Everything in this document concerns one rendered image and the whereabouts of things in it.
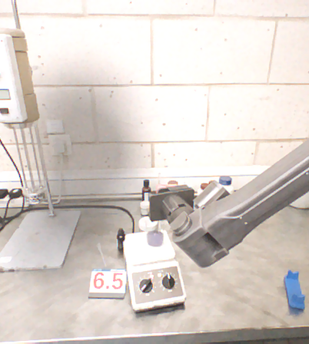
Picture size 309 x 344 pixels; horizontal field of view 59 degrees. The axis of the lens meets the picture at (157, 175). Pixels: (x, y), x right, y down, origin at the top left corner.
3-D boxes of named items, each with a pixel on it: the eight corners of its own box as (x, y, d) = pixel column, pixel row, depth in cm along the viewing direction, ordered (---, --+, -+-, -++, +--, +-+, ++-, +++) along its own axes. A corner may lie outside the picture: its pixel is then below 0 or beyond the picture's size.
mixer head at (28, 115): (28, 134, 69) (6, 24, 59) (-17, 135, 68) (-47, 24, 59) (45, 121, 82) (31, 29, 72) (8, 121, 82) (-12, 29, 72)
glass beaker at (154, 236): (149, 252, 72) (148, 226, 69) (142, 239, 77) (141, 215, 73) (170, 246, 74) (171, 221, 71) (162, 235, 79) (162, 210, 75)
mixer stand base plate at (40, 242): (61, 268, 78) (61, 265, 78) (-11, 271, 77) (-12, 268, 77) (81, 213, 106) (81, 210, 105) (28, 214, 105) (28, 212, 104)
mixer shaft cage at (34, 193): (44, 203, 84) (28, 123, 74) (21, 204, 83) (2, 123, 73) (50, 193, 90) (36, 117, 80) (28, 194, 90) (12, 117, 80)
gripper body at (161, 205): (147, 192, 59) (157, 209, 52) (191, 185, 61) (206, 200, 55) (147, 218, 61) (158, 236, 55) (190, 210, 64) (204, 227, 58)
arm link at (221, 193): (172, 233, 43) (208, 269, 45) (227, 182, 42) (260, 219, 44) (162, 210, 55) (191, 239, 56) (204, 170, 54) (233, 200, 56)
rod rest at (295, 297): (304, 310, 66) (307, 299, 64) (289, 306, 66) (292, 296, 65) (297, 279, 74) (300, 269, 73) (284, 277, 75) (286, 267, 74)
